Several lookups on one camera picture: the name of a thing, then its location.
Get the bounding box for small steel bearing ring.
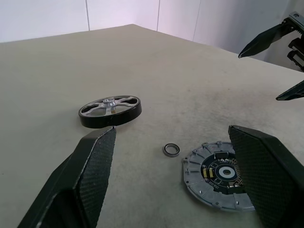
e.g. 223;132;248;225
163;143;181;157

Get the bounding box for grey motor base circuit board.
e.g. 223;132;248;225
181;140;256;212

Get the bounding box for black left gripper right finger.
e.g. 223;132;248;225
228;125;304;228

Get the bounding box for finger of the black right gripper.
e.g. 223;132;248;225
237;23;295;59
275;80;304;101

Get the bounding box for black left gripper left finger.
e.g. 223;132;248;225
18;126;117;228

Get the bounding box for black spoked wheel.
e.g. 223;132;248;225
78;95;143;130

